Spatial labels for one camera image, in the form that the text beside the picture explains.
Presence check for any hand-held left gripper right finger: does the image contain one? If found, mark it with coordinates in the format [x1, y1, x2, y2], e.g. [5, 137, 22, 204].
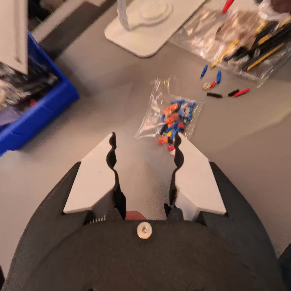
[164, 132, 227, 221]

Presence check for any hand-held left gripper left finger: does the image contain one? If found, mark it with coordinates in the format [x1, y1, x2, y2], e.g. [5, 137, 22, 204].
[63, 131, 126, 220]

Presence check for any small clear bag of lego pieces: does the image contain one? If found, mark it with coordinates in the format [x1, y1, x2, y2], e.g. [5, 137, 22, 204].
[135, 77, 204, 146]

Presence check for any pile of bagged lego parts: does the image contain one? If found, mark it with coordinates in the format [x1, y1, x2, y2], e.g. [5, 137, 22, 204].
[0, 57, 60, 128]

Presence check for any yellow lego axle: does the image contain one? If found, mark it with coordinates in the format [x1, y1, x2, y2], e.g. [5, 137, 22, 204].
[211, 39, 239, 69]
[247, 44, 285, 71]

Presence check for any blue plastic bin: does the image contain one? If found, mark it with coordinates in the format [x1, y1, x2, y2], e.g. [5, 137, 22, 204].
[0, 30, 80, 157]

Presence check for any white stand base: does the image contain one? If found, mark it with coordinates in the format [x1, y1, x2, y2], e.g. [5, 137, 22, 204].
[105, 0, 206, 58]

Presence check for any large clear plastic bag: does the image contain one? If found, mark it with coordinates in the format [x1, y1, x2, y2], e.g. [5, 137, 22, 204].
[169, 0, 291, 89]

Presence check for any white flat panel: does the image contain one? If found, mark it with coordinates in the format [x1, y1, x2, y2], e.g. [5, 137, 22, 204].
[0, 0, 29, 75]

